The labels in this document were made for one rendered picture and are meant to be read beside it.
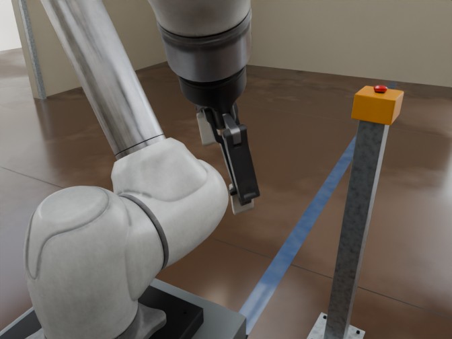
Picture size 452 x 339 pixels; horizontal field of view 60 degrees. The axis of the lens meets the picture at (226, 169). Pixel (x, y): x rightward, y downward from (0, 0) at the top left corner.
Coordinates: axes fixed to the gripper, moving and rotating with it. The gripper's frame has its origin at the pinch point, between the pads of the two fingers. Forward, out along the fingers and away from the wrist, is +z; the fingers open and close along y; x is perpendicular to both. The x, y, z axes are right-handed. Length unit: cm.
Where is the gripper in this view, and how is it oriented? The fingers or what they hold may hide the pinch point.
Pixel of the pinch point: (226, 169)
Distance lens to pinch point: 57.7
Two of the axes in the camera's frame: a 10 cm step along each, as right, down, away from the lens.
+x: -9.3, 3.3, -1.4
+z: 0.8, 5.8, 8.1
